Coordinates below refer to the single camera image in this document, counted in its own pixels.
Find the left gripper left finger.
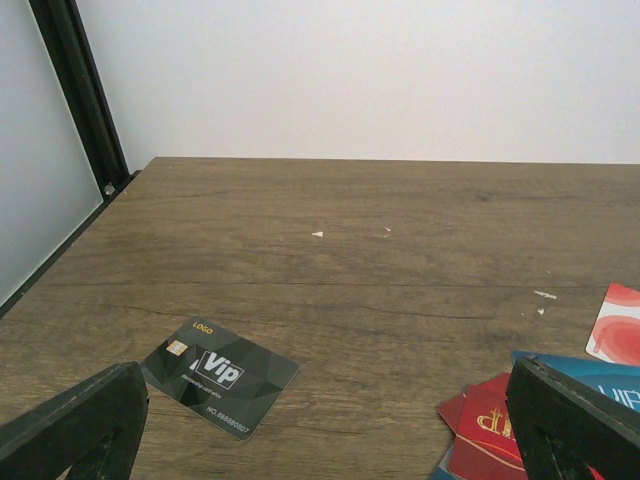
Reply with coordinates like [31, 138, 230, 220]
[1, 362, 149, 479]

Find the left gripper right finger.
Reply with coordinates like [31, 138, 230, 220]
[506, 358, 639, 479]

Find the blue VIP card top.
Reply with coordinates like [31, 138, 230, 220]
[512, 351, 639, 413]

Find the red card left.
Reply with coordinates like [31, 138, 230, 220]
[437, 372, 606, 480]

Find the white card red circle top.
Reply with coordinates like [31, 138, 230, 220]
[585, 283, 640, 366]

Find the black card far left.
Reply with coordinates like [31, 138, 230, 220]
[141, 317, 299, 441]

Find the left black frame post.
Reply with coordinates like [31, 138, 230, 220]
[1, 0, 139, 315]

